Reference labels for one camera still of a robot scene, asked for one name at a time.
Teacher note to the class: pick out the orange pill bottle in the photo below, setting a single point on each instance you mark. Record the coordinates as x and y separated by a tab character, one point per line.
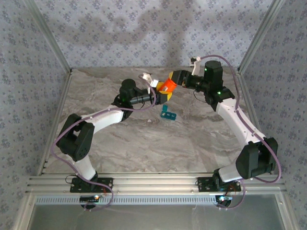
166	85

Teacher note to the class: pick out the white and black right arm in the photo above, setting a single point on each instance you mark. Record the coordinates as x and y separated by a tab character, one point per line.
230	117

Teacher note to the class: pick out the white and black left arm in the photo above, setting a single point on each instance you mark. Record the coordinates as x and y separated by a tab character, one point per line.
103	119

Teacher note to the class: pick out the teal pill organizer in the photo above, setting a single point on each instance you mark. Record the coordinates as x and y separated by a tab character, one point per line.
168	116

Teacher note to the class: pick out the small circuit board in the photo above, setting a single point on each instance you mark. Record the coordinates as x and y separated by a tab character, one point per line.
90	198
224	198

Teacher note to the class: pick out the grey metal sheet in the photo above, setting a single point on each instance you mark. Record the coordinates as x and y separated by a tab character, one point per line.
153	218

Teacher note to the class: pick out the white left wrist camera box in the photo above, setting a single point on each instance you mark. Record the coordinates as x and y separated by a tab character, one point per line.
146	77

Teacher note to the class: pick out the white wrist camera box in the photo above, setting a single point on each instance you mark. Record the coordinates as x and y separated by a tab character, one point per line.
146	77
195	64

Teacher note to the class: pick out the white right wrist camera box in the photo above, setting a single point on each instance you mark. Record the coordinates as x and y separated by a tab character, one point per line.
195	64

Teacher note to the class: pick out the aluminium frame post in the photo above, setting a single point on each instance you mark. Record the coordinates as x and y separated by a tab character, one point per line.
49	33
260	33

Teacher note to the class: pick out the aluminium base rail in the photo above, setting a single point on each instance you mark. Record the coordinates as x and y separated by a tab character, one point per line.
153	182

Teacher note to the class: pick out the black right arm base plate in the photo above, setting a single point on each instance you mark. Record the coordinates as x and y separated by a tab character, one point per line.
204	184

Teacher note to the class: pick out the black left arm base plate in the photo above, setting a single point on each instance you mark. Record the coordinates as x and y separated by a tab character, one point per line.
105	183

